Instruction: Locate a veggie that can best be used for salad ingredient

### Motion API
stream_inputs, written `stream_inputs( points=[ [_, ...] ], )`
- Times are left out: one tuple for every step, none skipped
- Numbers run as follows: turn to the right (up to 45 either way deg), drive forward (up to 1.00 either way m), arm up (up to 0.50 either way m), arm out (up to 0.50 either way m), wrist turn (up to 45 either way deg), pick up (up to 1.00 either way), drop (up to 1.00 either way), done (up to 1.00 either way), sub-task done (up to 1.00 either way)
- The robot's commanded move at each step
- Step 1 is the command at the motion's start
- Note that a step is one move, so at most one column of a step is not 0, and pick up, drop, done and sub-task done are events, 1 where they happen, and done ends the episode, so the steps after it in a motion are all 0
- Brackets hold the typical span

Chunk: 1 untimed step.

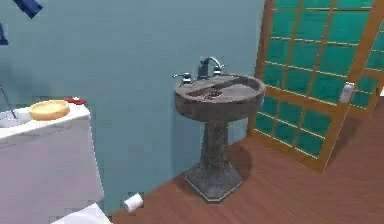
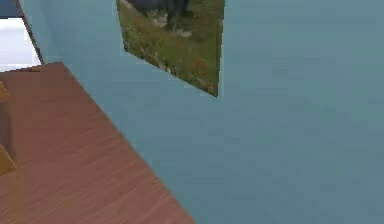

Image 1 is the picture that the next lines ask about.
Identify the yellow round bowl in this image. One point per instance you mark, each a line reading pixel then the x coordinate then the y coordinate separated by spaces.
pixel 49 110

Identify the grey stone pedestal sink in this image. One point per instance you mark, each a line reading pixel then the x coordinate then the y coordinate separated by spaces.
pixel 216 110

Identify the dark blue wall object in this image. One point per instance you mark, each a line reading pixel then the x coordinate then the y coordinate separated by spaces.
pixel 29 6

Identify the wooden door with green panes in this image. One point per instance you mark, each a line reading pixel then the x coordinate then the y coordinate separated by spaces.
pixel 300 76

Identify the red small object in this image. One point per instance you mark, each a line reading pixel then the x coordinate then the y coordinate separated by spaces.
pixel 75 100

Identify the chrome sink faucet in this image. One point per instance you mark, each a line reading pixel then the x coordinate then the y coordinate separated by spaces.
pixel 206 68

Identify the white toilet paper roll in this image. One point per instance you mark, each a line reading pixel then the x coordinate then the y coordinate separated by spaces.
pixel 134 202

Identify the white dish with thin rod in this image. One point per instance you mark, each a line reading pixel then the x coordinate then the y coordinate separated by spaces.
pixel 10 117

